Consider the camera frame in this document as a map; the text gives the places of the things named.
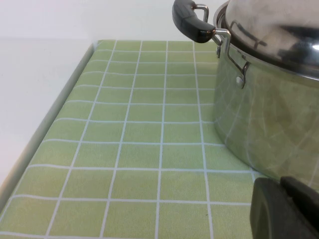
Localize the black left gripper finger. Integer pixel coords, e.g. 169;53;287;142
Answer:
251;176;319;239

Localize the stainless steel pot lid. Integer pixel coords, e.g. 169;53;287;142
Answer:
218;0;319;81

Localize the stainless steel cooking pot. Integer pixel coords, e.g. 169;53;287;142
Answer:
171;0;319;186

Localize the green checkered tablecloth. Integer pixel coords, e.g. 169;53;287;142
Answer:
0;39;259;239

